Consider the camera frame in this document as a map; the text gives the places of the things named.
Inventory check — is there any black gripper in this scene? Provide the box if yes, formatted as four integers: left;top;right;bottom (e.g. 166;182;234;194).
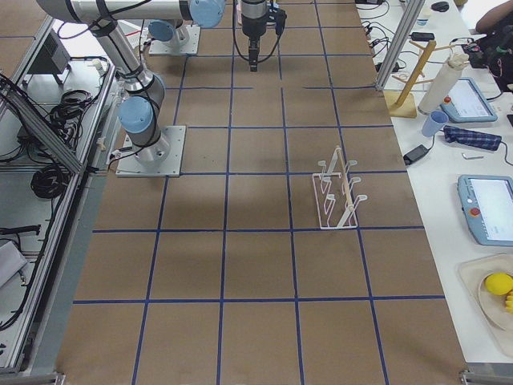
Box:
240;0;268;72

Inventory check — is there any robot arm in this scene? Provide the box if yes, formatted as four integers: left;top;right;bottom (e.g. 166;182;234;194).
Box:
38;1;225;163
148;19;189;45

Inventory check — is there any blue cup on desk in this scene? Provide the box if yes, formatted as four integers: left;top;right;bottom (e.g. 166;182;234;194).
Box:
421;111;449;137

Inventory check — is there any wooden mug tree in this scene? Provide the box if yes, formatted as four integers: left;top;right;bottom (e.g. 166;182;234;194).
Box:
384;39;454;119

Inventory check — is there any white water bottle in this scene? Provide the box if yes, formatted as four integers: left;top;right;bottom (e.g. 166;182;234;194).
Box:
418;53;469;115

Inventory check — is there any black power adapter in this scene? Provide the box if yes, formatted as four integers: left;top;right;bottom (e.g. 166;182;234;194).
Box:
402;144;430;166

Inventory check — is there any plaid blue cloth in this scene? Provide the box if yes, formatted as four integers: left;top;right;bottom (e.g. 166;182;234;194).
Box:
442;125;502;151

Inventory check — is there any blue teach pendant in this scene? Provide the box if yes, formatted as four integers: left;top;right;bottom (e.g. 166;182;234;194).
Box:
440;77;498;123
457;175;512;247

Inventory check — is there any beige plate with fruit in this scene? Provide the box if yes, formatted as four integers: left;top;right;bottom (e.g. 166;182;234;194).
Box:
458;253;512;332

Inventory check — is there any yellow lemon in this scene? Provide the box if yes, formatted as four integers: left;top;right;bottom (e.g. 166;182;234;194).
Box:
484;272;513;296

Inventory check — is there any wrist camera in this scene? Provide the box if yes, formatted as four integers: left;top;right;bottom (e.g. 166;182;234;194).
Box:
268;2;287;37

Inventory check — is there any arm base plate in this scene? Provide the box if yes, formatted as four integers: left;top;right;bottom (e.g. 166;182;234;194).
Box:
115;126;186;177
149;24;200;56

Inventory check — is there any aluminium frame post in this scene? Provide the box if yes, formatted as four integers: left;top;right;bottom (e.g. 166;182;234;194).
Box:
375;0;425;91

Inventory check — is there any white wire cup rack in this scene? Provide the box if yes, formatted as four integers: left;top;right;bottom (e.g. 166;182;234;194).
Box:
312;147;368;230

